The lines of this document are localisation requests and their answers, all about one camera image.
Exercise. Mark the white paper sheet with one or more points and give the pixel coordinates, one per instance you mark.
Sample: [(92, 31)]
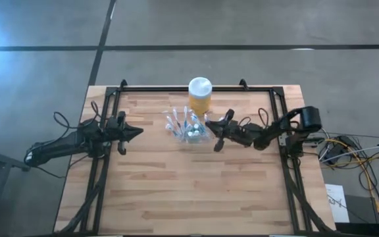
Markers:
[(336, 204)]

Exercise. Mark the black power box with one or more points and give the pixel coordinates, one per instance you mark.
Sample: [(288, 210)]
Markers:
[(333, 152)]

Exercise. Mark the black floor equipment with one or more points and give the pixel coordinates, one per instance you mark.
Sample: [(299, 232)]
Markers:
[(367, 231)]

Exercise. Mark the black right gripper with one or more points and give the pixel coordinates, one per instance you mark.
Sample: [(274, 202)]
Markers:
[(239, 135)]

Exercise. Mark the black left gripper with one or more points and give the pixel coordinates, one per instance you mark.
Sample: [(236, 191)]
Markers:
[(117, 131)]

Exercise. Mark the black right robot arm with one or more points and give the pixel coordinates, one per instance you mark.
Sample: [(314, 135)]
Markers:
[(311, 120)]

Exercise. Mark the yellow canister white lid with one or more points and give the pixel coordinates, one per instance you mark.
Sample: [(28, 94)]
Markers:
[(200, 98)]

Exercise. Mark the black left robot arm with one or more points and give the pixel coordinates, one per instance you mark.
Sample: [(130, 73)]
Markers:
[(64, 145)]

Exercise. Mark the dark grey floor mat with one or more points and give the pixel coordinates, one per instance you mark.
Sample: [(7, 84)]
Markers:
[(362, 210)]

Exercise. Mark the clear acrylic organizer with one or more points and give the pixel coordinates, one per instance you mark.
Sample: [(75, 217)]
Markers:
[(202, 141)]

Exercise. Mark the black metal stand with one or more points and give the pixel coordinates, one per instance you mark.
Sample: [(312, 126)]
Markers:
[(2, 158)]

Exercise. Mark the black aluminium table frame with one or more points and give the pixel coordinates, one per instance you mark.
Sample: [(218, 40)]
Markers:
[(156, 89)]

